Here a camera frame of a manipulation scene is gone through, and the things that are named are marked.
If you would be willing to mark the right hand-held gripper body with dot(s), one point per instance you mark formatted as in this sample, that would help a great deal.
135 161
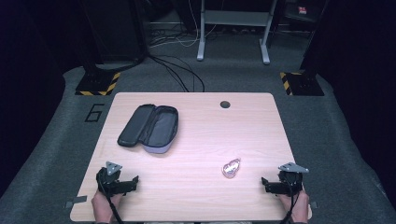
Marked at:
289 182

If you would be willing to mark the open dark pencil case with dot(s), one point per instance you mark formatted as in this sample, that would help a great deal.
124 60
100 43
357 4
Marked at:
155 129

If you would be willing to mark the white metal stand frame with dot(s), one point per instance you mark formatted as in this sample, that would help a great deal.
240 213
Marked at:
236 18

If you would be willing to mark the grey tape strip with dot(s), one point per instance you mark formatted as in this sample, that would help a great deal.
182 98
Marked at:
76 201
314 205

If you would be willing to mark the small silver wrapped object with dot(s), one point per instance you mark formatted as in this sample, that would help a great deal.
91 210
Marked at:
231 168

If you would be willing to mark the black table grommet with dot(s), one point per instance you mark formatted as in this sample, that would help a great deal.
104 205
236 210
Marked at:
225 104

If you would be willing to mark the dark box with red label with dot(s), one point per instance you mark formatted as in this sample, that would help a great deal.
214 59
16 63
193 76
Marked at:
302 10

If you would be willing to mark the black cabinet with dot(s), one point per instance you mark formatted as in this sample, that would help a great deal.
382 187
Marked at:
112 28

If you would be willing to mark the black stand base striped edge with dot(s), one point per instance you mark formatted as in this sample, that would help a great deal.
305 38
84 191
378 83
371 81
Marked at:
98 83
303 84

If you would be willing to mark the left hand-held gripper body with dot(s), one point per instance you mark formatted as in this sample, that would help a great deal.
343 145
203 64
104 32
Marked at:
109 182

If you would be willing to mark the person's right hand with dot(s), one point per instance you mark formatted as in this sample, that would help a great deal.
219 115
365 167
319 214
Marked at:
299 207

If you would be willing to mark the person's left hand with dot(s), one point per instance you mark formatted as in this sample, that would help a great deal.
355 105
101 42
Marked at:
102 207

